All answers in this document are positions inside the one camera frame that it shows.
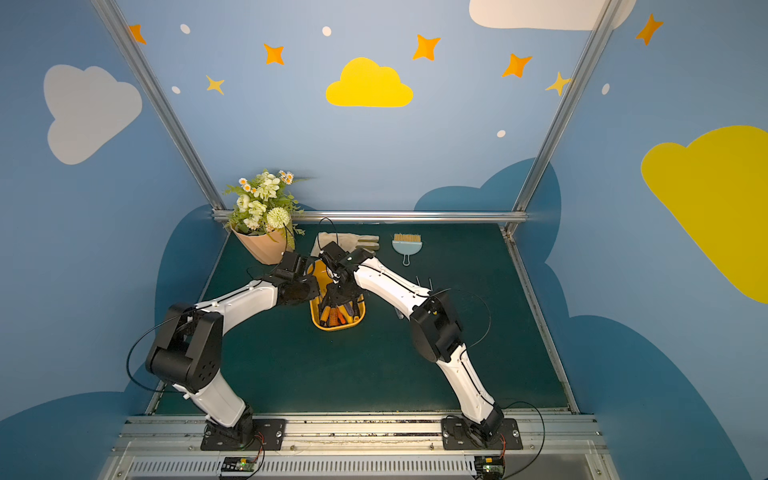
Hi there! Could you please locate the yellow plastic storage box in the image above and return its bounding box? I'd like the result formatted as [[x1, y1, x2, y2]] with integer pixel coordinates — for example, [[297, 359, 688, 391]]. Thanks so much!
[[308, 260, 366, 332]]

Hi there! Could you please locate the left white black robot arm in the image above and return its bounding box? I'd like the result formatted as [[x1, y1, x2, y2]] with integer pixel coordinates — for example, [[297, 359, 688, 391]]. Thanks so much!
[[145, 276, 319, 447]]

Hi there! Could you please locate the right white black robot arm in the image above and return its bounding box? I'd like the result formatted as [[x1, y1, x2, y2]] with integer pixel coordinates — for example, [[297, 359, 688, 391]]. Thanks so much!
[[323, 254, 504, 443]]

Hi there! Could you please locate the beige work glove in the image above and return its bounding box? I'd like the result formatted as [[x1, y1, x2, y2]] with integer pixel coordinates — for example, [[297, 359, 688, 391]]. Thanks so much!
[[311, 232, 380, 257]]

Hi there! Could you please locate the small blue brush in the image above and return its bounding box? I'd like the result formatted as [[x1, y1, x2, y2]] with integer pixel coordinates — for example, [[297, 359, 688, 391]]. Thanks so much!
[[392, 233, 423, 267]]

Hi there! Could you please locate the pink pot with flowers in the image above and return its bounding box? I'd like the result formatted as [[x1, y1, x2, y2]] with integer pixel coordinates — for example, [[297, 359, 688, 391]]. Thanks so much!
[[224, 170, 304, 265]]

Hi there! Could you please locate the left circuit board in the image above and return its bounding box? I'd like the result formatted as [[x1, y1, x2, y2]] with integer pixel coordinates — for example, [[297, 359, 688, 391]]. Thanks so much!
[[219, 456, 258, 479]]

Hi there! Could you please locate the circuit board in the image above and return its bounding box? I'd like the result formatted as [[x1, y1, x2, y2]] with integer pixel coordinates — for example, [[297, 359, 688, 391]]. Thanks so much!
[[474, 456, 505, 480], [219, 456, 258, 479]]

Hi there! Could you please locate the right circuit board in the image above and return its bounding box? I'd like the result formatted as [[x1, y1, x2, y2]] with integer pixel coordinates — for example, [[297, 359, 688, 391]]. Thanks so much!
[[474, 456, 505, 480]]

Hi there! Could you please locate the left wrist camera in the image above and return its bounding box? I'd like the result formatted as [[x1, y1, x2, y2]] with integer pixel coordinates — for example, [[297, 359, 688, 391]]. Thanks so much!
[[273, 251, 308, 281]]

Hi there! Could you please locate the aluminium back frame bar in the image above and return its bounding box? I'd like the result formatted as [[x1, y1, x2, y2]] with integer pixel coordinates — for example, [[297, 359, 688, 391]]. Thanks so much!
[[212, 209, 529, 224]]

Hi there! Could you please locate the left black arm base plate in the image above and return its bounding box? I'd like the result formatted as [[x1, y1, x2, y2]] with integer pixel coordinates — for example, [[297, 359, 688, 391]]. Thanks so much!
[[200, 417, 286, 451]]

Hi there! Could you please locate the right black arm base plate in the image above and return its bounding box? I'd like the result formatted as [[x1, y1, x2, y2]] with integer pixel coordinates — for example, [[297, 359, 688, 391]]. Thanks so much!
[[440, 415, 523, 450]]

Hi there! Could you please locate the aluminium front rail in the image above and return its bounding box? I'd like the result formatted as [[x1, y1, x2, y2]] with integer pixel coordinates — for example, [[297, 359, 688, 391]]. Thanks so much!
[[99, 409, 619, 479]]

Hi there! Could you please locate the left aluminium frame post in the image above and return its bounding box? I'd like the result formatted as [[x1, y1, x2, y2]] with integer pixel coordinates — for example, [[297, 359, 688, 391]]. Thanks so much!
[[91, 0, 226, 211]]

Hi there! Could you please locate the aluminium frame post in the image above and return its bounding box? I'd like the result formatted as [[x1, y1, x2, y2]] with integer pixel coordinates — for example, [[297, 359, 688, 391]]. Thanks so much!
[[91, 0, 226, 211], [512, 0, 623, 213]]

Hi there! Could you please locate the right aluminium frame post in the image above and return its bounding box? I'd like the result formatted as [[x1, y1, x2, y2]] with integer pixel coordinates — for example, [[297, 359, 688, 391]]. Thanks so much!
[[512, 0, 623, 213]]

